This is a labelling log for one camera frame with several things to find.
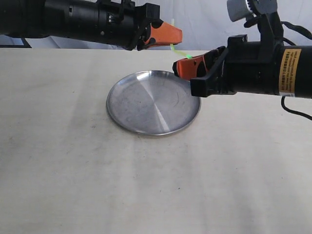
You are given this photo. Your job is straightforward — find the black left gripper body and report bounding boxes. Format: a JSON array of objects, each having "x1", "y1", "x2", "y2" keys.
[{"x1": 96, "y1": 0, "x2": 161, "y2": 51}]

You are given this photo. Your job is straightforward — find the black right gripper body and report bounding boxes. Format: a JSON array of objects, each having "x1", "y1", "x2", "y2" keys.
[{"x1": 191, "y1": 35, "x2": 284, "y2": 98}]

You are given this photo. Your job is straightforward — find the thin green glow stick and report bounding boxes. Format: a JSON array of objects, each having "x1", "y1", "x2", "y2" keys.
[{"x1": 170, "y1": 18, "x2": 192, "y2": 59}]

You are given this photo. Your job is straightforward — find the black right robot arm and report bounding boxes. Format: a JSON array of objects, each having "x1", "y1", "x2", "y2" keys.
[{"x1": 173, "y1": 35, "x2": 312, "y2": 98}]

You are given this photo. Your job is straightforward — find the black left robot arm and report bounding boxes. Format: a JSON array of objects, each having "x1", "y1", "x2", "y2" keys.
[{"x1": 0, "y1": 0, "x2": 183, "y2": 51}]

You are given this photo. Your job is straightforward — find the round stainless steel plate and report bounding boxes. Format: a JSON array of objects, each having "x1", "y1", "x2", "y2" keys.
[{"x1": 106, "y1": 70, "x2": 201, "y2": 136}]

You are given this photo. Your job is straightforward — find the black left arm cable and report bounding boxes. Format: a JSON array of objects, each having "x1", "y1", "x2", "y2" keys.
[{"x1": 97, "y1": 0, "x2": 136, "y2": 27}]

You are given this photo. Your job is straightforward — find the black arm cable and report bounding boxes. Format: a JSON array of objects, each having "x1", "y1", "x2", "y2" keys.
[
  {"x1": 97, "y1": 0, "x2": 136, "y2": 27},
  {"x1": 243, "y1": 14, "x2": 312, "y2": 121}
]

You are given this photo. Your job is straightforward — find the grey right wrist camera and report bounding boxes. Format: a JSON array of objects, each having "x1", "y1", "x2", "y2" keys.
[{"x1": 226, "y1": 0, "x2": 285, "y2": 47}]

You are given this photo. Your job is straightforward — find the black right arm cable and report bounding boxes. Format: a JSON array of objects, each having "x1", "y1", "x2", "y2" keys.
[{"x1": 243, "y1": 14, "x2": 312, "y2": 121}]

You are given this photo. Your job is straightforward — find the dark frame at left edge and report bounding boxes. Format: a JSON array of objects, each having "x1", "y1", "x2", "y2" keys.
[{"x1": 0, "y1": 35, "x2": 32, "y2": 48}]

